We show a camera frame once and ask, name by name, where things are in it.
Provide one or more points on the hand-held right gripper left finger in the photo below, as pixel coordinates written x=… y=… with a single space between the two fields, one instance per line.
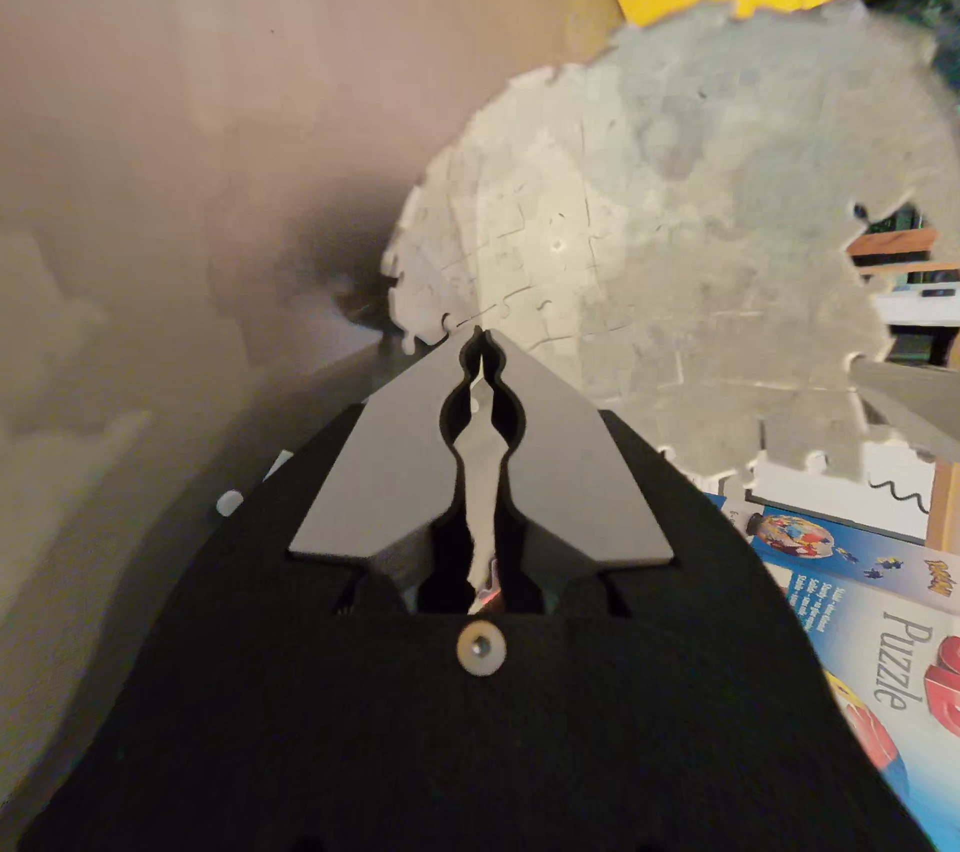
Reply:
x=390 y=469

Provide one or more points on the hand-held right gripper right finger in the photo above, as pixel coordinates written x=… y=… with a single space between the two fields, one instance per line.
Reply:
x=577 y=484

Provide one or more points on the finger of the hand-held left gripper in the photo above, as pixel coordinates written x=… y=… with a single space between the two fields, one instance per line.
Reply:
x=915 y=402

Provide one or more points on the white puzzle piece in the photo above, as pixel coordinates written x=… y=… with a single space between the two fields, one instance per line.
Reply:
x=480 y=484
x=229 y=503

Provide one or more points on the partly built white puzzle ball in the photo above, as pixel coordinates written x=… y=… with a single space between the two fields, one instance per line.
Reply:
x=675 y=207

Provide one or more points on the blue puzzle box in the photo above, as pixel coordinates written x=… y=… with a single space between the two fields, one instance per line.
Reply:
x=862 y=642

